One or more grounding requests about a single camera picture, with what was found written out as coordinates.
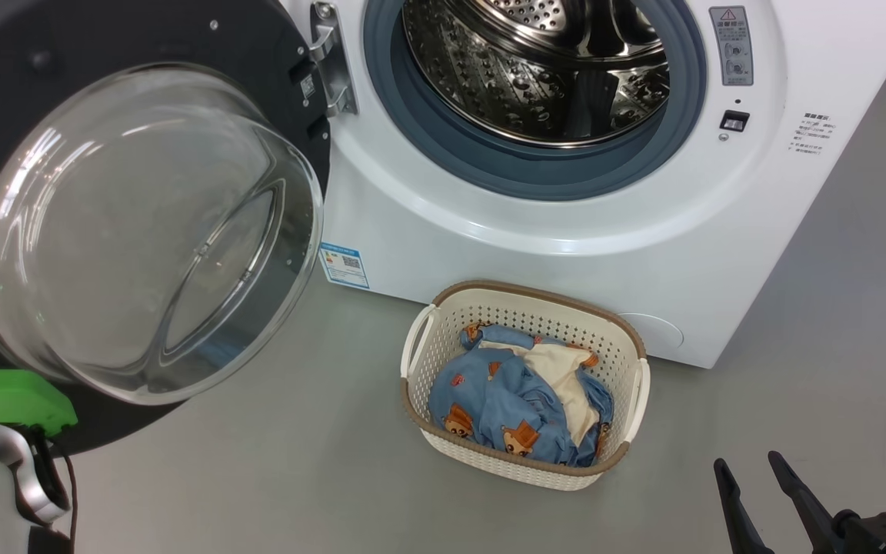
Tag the cream perforated laundry basket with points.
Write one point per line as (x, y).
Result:
(520, 469)

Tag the silver metal door hinge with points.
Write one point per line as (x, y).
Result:
(331, 69)

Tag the blue energy label sticker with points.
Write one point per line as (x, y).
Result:
(344, 265)

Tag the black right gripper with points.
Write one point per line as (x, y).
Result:
(885, 537)

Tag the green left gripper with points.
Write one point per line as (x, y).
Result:
(4, 396)

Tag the blue cartoon print garment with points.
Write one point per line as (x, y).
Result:
(489, 392)

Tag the white front-load washing machine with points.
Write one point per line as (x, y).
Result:
(566, 254)

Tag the steel washer drum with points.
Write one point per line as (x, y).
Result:
(489, 85)

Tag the cream garment with black lettering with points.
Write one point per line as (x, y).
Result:
(558, 369)

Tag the black round glass washer door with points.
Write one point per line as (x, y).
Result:
(143, 231)

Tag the grey rubber door gasket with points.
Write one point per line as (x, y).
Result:
(535, 173)

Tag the grey warning sticker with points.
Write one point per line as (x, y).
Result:
(731, 46)

